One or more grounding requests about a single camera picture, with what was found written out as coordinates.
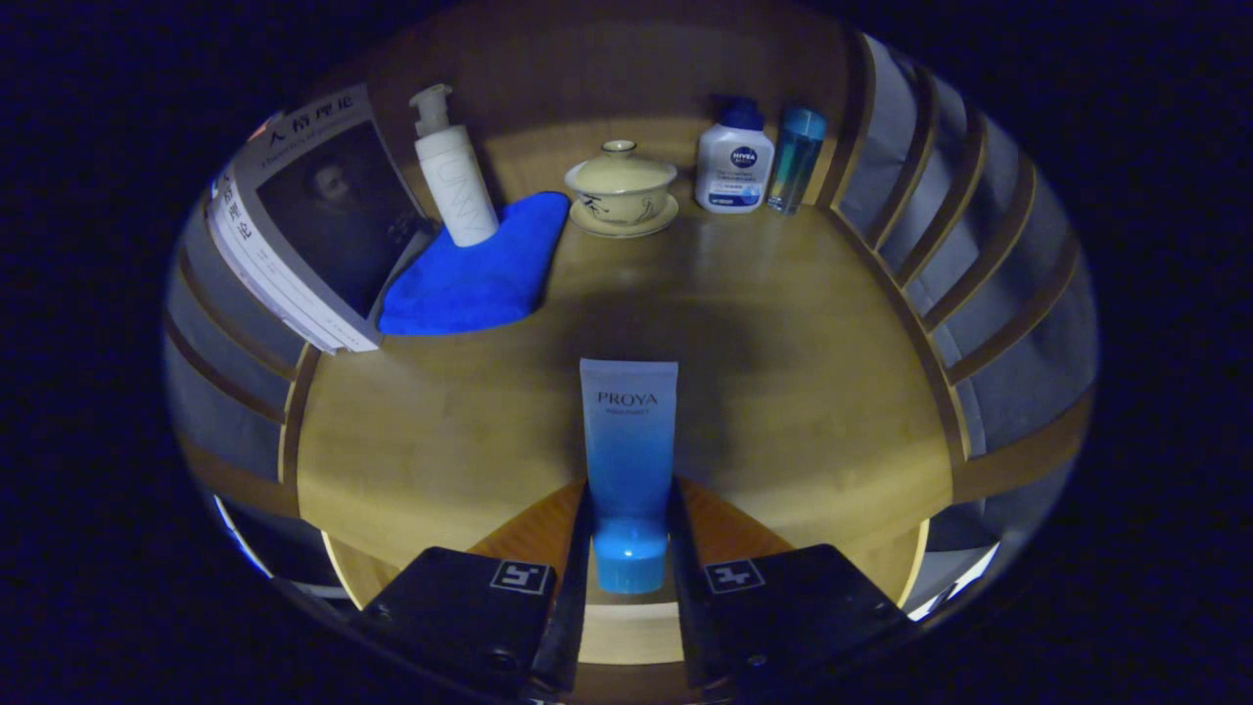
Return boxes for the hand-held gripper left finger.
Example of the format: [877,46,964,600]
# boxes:
[348,478,595,701]

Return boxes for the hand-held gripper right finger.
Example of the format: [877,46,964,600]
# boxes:
[669,477,916,691]

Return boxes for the blue cosmetic tube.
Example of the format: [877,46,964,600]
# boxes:
[578,357,680,595]

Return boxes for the wooden countertop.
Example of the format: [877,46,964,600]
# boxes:
[294,116,955,669]

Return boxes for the wooden cabinet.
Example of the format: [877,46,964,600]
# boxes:
[164,0,1095,686]

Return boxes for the blue cloth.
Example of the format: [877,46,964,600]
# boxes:
[379,191,572,337]

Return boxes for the thin white book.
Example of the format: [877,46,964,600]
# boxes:
[208,181,378,353]

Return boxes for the large white book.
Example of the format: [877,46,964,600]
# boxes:
[232,83,440,352]

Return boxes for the white pump bottle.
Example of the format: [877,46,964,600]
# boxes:
[408,83,501,248]

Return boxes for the white lotion bottle blue cap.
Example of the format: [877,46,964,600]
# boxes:
[695,95,775,214]

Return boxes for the beige lidded tea cup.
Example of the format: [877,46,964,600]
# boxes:
[564,139,680,239]

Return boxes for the teal slim bottle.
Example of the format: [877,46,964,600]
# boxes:
[766,106,828,215]

